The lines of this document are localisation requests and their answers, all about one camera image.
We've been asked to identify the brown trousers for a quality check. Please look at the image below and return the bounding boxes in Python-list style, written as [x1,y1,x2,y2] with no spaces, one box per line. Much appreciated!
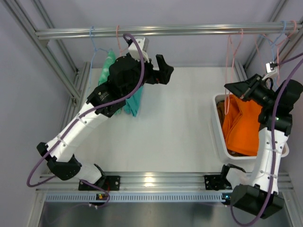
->
[216,100,225,124]

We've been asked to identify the pink hanger with orange trousers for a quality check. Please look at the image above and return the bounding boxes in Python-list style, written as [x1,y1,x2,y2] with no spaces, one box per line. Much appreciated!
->
[224,28,244,114]

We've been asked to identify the orange trousers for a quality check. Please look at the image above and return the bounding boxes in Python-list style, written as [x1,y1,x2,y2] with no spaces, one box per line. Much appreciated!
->
[222,95,261,156]

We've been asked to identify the blue hanger with brown trousers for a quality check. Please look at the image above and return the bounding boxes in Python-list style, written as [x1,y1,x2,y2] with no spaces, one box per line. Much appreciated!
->
[258,20,288,92]

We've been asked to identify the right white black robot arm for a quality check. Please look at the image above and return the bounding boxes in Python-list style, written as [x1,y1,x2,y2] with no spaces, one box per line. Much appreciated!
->
[221,74,303,219]

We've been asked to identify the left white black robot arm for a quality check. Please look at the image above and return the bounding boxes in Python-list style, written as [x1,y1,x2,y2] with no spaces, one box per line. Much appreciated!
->
[37,54,174,185]

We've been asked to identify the teal trousers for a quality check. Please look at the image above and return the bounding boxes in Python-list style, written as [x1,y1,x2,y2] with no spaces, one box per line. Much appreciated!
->
[123,87,143,117]

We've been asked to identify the green patterned trousers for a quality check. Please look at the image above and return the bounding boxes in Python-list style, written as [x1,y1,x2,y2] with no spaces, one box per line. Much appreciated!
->
[98,50,116,85]

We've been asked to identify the pink hanger with teal trousers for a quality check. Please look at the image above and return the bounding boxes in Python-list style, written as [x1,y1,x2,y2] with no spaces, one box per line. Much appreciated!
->
[116,25,128,57]

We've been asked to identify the blue hanger far left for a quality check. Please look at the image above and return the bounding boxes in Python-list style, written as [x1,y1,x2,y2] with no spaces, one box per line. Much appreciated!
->
[86,26,111,97]

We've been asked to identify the white plastic bin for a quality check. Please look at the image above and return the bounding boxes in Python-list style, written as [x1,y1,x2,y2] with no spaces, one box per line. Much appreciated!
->
[210,94,290,161]

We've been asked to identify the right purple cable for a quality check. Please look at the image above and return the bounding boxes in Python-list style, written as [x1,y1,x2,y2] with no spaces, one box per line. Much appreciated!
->
[231,52,303,225]

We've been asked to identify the purple cable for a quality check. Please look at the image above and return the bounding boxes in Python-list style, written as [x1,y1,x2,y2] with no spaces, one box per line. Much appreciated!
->
[26,33,145,209]
[231,52,303,225]

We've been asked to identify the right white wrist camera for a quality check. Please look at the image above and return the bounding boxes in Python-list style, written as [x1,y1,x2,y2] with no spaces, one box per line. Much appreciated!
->
[262,61,278,80]

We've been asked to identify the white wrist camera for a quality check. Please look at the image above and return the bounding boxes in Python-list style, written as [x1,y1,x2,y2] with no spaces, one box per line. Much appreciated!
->
[262,61,278,80]
[127,37,150,62]

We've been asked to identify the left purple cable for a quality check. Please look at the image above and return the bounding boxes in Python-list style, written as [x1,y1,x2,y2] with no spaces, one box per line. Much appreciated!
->
[26,33,145,209]

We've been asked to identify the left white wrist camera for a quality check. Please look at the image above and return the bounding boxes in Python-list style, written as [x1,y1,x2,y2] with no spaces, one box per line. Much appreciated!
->
[127,37,150,62]

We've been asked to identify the aluminium frame left posts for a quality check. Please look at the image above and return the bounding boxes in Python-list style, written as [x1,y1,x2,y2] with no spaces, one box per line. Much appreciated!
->
[0,0,92,109]

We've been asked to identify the aluminium frame posts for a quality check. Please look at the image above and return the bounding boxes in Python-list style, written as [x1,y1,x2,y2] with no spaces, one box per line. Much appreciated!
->
[234,0,303,80]
[0,0,92,109]

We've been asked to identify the aluminium frame right posts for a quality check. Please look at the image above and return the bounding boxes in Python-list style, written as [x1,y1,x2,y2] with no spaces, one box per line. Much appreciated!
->
[234,0,303,80]

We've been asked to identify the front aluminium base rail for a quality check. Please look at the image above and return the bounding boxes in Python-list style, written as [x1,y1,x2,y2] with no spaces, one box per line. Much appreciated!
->
[35,171,294,192]

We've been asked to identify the aluminium hanging rail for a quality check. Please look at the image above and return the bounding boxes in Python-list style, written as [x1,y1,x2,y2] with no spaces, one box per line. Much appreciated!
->
[35,21,303,40]

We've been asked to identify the slotted grey cable duct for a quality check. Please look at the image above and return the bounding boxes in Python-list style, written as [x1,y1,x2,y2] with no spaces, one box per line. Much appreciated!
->
[45,192,231,203]

